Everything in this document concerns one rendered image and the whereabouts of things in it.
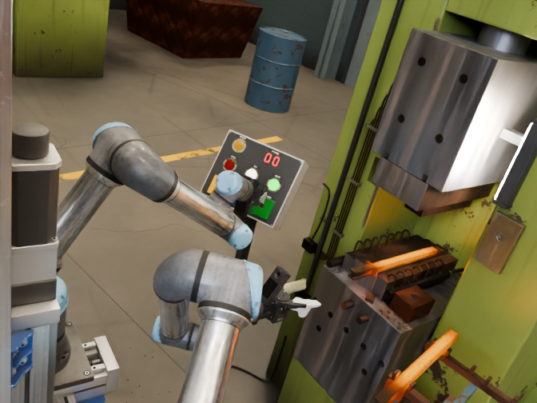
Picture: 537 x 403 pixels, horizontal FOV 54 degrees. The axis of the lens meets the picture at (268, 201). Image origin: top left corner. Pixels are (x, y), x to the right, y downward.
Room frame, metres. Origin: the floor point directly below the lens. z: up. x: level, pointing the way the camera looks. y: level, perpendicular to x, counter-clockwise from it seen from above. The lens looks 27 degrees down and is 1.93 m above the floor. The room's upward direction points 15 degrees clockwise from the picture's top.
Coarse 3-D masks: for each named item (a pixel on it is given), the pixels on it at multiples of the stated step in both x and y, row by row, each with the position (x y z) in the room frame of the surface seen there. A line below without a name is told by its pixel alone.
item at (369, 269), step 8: (432, 248) 1.78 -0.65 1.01; (400, 256) 1.66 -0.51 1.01; (408, 256) 1.67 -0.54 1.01; (416, 256) 1.69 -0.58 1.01; (424, 256) 1.72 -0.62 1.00; (368, 264) 1.54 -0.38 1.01; (376, 264) 1.56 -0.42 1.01; (384, 264) 1.57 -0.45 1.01; (392, 264) 1.59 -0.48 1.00; (352, 272) 1.47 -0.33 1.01; (360, 272) 1.48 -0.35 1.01; (368, 272) 1.52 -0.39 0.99; (376, 272) 1.52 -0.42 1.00; (352, 280) 1.46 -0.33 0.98
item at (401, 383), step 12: (444, 336) 1.22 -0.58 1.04; (456, 336) 1.23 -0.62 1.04; (432, 348) 1.15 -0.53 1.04; (444, 348) 1.17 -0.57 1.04; (420, 360) 1.09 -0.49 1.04; (432, 360) 1.10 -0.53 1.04; (408, 372) 1.03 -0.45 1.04; (420, 372) 1.05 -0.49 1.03; (396, 384) 0.97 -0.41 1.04; (408, 384) 1.00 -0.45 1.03; (384, 396) 0.92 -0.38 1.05; (396, 396) 0.96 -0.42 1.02
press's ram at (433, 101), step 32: (416, 32) 1.65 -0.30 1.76; (416, 64) 1.62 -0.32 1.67; (448, 64) 1.55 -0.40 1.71; (480, 64) 1.48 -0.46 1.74; (512, 64) 1.51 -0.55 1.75; (416, 96) 1.60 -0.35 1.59; (448, 96) 1.52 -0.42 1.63; (480, 96) 1.46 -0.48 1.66; (512, 96) 1.56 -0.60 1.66; (384, 128) 1.65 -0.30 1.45; (416, 128) 1.57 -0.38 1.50; (448, 128) 1.49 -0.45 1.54; (480, 128) 1.49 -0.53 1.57; (512, 128) 1.62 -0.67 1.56; (416, 160) 1.54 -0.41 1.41; (448, 160) 1.46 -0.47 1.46; (480, 160) 1.55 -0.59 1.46; (512, 160) 1.69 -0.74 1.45
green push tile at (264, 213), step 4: (268, 200) 1.76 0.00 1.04; (264, 204) 1.76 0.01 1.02; (268, 204) 1.75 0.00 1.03; (272, 204) 1.75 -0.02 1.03; (252, 208) 1.75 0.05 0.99; (256, 208) 1.75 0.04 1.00; (260, 208) 1.75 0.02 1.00; (264, 208) 1.75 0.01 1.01; (268, 208) 1.74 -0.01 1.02; (272, 208) 1.75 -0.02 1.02; (252, 212) 1.75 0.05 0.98; (256, 212) 1.74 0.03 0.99; (260, 212) 1.74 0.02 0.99; (264, 212) 1.74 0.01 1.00; (268, 212) 1.74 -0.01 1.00; (260, 216) 1.73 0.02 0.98; (264, 216) 1.73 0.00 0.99; (268, 216) 1.73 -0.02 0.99
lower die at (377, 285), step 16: (416, 240) 1.87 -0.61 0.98; (352, 256) 1.62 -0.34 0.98; (368, 256) 1.63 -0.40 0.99; (384, 256) 1.66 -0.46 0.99; (432, 256) 1.74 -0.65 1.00; (448, 256) 1.78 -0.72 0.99; (384, 272) 1.55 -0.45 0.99; (416, 272) 1.60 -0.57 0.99; (368, 288) 1.53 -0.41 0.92; (384, 288) 1.49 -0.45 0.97
